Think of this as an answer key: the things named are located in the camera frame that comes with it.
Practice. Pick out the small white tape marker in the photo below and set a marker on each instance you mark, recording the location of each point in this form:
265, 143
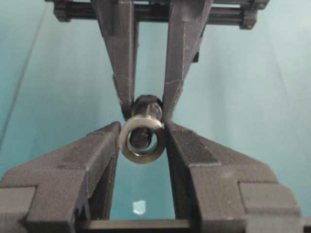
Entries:
139, 207

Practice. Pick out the dark threaded metal shaft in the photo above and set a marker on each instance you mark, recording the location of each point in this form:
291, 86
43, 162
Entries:
147, 105

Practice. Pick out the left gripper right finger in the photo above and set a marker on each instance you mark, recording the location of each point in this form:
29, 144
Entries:
219, 190

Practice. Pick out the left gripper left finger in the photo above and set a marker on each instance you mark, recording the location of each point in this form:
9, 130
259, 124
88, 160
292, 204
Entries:
50, 193

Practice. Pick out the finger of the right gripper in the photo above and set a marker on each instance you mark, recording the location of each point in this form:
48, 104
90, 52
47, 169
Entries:
119, 28
187, 20

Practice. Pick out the silver metal washer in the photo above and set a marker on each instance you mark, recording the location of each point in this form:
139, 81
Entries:
156, 148

